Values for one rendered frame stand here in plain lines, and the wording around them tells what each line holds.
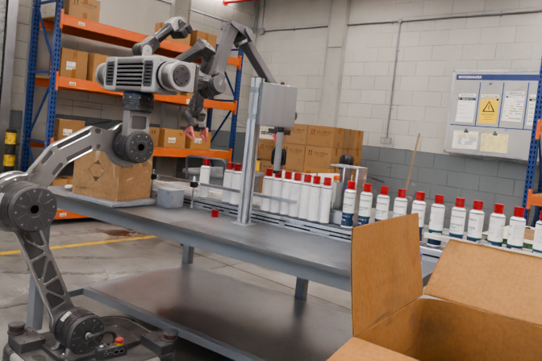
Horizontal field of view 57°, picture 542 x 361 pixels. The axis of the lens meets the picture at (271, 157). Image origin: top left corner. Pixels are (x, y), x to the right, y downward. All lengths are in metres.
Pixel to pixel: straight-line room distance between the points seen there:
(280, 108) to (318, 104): 5.56
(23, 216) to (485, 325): 1.63
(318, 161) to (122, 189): 3.71
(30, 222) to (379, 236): 1.57
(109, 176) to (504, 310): 2.01
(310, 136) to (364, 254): 5.35
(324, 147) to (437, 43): 2.16
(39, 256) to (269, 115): 1.14
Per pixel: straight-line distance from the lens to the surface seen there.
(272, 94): 2.23
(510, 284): 0.90
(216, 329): 2.73
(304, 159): 6.03
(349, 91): 7.51
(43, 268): 2.35
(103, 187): 2.56
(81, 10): 6.02
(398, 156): 7.04
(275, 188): 2.34
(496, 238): 2.01
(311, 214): 2.24
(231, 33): 2.43
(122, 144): 2.27
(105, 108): 7.00
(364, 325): 0.68
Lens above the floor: 1.26
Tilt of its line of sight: 3 degrees down
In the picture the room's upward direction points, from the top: 6 degrees clockwise
